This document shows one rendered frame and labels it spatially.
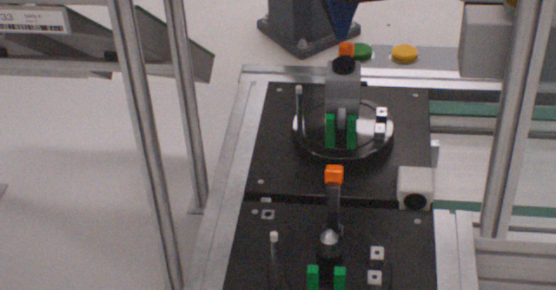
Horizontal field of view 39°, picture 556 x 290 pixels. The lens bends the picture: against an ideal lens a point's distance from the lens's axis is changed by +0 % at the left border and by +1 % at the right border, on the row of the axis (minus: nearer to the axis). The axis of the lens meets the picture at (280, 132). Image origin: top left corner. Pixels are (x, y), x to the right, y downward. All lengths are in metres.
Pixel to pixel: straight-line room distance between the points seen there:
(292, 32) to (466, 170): 0.47
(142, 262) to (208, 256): 0.16
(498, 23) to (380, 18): 0.74
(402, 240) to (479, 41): 0.26
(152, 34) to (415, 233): 0.40
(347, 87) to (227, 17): 0.61
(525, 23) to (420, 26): 0.75
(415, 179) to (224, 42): 0.61
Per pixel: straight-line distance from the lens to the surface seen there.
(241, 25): 1.54
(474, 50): 0.85
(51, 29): 0.80
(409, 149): 1.08
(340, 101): 1.01
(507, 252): 1.02
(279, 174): 1.03
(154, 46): 0.97
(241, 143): 1.11
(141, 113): 0.83
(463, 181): 1.12
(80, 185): 1.23
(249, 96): 1.20
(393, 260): 0.93
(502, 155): 0.90
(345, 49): 1.09
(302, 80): 1.21
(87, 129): 1.34
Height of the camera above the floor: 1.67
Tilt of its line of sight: 40 degrees down
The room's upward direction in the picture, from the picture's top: 3 degrees counter-clockwise
